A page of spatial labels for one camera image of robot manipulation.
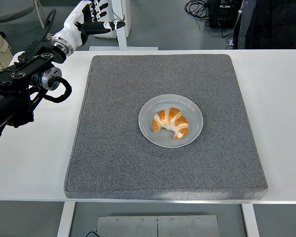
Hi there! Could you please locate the grey metal plate with screws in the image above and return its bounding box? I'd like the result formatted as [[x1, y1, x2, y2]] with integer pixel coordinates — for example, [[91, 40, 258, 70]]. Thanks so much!
[[96, 215, 221, 237]]

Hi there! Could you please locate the black electronics box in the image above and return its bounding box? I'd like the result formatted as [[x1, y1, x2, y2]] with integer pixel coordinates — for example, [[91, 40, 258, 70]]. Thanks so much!
[[206, 0, 242, 28]]

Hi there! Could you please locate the grey round plate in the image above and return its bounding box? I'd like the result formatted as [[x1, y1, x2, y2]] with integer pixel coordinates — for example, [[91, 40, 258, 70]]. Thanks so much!
[[138, 94, 204, 149]]

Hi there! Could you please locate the grey speckled mat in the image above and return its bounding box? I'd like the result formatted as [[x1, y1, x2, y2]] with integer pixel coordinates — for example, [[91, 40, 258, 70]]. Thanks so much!
[[64, 54, 269, 200]]

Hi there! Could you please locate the croissant bread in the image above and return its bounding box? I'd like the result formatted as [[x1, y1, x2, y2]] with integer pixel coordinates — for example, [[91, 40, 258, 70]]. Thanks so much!
[[151, 107, 189, 140]]

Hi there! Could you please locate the grey chair with casters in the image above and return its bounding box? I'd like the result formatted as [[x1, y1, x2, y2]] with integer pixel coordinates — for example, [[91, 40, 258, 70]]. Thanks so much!
[[0, 0, 52, 33]]

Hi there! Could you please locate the person in dark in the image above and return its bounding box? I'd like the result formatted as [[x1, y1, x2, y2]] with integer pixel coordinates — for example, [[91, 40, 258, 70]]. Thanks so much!
[[232, 0, 296, 50]]

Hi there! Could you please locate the black floor cable bundle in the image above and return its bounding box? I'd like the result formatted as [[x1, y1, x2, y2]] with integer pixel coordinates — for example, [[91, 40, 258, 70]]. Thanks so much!
[[184, 0, 211, 28]]

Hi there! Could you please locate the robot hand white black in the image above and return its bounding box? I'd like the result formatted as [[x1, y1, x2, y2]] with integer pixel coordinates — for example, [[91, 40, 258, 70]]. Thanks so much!
[[51, 0, 126, 47]]

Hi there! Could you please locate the white table leg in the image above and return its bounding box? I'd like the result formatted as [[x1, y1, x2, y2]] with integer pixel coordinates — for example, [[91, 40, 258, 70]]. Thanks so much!
[[56, 201, 76, 237], [241, 203, 260, 237]]

